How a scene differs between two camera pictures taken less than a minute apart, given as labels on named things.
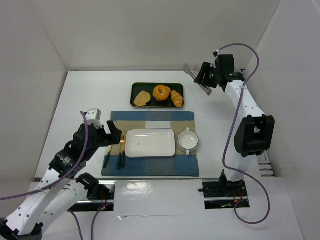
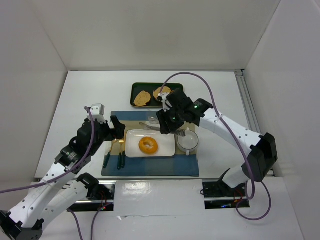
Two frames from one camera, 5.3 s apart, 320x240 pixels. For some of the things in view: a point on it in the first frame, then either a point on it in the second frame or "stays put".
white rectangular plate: [150, 143] stays put
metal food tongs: [194, 74] → [177, 132]
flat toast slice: [142, 98] stays put
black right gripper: [205, 76] → [166, 124]
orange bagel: [161, 92] → [148, 145]
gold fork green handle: [121, 142] stays put
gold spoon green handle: [107, 158] stays put
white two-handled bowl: [187, 140] stays put
